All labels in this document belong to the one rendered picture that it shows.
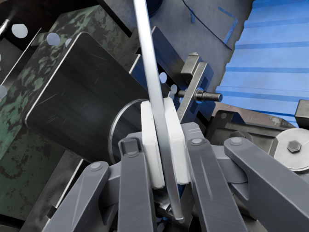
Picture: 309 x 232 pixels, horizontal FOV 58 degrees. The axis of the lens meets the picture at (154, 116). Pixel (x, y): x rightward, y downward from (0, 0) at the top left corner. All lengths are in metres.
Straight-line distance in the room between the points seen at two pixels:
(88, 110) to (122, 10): 0.28
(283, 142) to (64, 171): 0.34
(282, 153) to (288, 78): 1.62
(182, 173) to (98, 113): 0.25
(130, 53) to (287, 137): 0.33
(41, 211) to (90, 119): 0.20
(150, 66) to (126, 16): 0.43
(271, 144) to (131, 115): 0.20
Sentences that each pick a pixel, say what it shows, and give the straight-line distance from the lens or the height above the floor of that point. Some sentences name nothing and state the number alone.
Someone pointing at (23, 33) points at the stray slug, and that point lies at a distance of 0.48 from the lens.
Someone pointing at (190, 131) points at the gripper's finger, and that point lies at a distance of 0.17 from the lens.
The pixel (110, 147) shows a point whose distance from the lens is 0.41.
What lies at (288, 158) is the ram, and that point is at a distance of 0.37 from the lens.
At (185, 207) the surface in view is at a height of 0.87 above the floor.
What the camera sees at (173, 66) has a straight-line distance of 0.61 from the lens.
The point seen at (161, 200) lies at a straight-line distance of 0.53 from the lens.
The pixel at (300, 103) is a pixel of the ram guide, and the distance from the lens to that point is 0.38.
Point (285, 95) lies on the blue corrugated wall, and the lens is 1.88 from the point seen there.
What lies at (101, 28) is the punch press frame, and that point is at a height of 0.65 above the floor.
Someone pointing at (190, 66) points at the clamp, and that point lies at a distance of 0.63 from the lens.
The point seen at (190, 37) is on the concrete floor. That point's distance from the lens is 1.85.
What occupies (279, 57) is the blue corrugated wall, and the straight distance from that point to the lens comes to 2.11.
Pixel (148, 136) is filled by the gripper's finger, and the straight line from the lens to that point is 0.15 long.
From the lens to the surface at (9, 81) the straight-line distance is 0.83.
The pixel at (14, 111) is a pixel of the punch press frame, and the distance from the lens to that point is 0.55.
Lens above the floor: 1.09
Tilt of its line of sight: 42 degrees down
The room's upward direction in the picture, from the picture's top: 100 degrees clockwise
